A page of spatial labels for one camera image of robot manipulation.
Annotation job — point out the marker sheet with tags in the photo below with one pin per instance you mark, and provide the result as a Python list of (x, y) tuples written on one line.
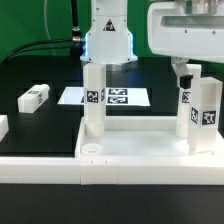
[(114, 96)]

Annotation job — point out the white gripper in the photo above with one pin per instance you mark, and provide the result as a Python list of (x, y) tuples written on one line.
[(195, 32)]

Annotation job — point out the white desk top tray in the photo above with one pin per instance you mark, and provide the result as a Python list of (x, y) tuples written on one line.
[(145, 141)]

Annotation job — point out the white L-shaped obstacle fence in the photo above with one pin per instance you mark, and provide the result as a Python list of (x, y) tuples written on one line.
[(51, 170)]

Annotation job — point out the white block left edge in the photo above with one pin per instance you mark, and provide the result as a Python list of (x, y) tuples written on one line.
[(3, 126)]

